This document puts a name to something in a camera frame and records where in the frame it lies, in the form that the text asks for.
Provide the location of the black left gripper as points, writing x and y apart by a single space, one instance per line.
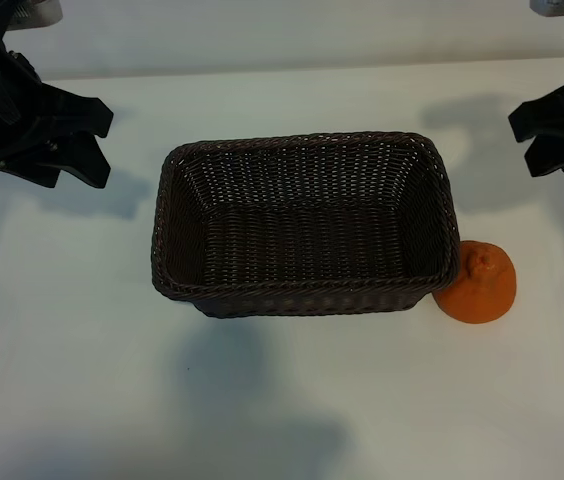
7 120

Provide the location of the orange with knobbed stem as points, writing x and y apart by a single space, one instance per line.
487 295

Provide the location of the dark brown woven basket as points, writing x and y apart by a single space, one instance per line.
307 240

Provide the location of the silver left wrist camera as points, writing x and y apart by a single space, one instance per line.
42 12

